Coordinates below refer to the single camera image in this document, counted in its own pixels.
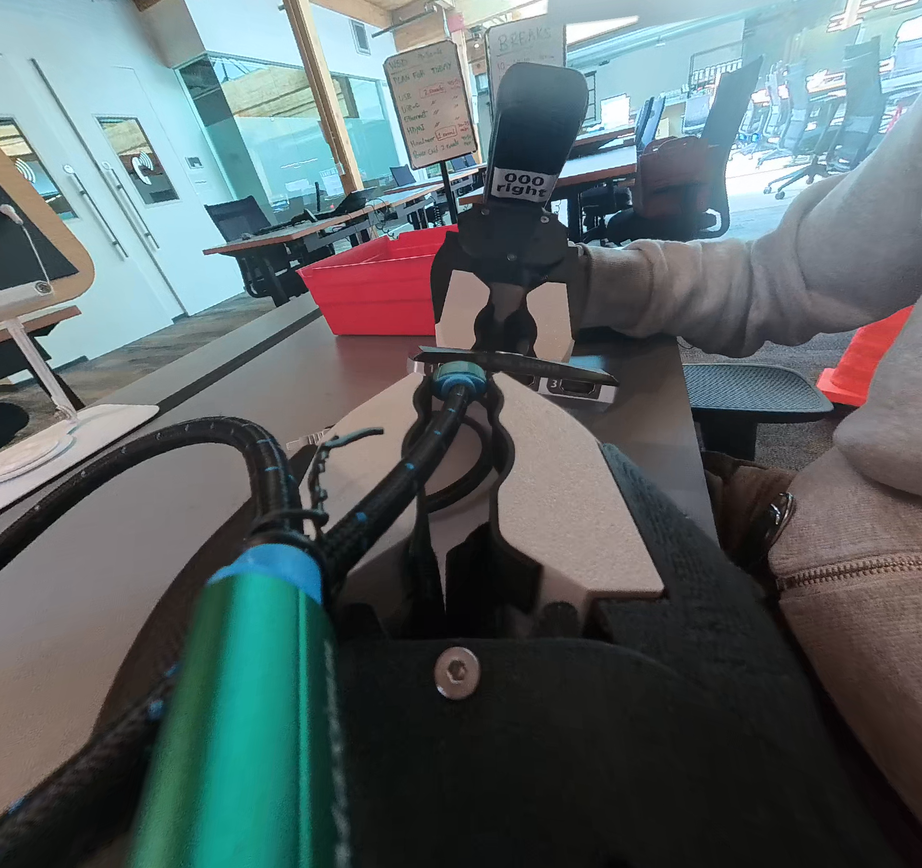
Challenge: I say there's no white panel stand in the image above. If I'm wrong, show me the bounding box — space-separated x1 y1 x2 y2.
0 279 161 510

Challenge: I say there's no grey usb hub with cable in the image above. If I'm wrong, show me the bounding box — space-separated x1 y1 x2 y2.
407 344 622 409

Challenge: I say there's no black chair armrest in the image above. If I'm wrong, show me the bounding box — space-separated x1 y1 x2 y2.
680 362 835 462

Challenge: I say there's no black braided hdmi cable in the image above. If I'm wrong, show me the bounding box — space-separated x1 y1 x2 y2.
0 364 505 868

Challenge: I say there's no person's right forearm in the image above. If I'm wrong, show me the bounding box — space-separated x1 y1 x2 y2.
572 100 922 357

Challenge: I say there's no red plastic bin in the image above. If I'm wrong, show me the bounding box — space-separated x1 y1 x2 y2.
297 225 462 337

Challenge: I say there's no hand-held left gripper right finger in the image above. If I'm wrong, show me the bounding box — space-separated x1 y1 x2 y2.
488 372 665 627

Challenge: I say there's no black mesh desk chair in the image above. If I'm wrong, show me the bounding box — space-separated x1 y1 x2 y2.
695 55 766 163
205 196 303 307

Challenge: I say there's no brown-topped office desk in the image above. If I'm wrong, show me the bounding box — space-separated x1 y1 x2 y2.
204 183 469 300

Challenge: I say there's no orange traffic cone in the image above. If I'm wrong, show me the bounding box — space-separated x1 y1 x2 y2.
816 305 916 408

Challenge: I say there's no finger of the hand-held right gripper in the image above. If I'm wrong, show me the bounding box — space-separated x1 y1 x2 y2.
515 279 576 363
434 269 498 350

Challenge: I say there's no white double door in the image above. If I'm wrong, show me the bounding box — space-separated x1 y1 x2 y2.
0 57 242 350

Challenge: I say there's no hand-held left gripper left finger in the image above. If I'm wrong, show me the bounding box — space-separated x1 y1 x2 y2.
306 372 451 620

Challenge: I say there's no row of black office chairs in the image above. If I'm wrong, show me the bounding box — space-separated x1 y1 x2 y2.
749 36 910 200

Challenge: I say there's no brown office chair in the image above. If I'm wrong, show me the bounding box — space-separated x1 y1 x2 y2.
608 134 732 245

